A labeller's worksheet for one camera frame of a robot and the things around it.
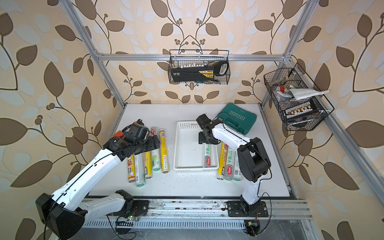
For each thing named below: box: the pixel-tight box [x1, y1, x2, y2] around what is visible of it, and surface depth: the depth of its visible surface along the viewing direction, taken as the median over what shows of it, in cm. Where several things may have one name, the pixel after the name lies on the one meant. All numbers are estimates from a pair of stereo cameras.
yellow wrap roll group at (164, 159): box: [159, 128, 170, 174], surface depth 89 cm
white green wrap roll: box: [202, 143, 212, 168], surface depth 90 cm
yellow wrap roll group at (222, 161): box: [217, 141, 228, 180], surface depth 88 cm
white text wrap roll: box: [233, 151, 242, 182], surface depth 84 cm
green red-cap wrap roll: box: [225, 146, 236, 181], surface depth 87 cm
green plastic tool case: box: [217, 103, 257, 135], surface depth 108 cm
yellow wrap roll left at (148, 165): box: [144, 151, 153, 180], surface depth 88 cm
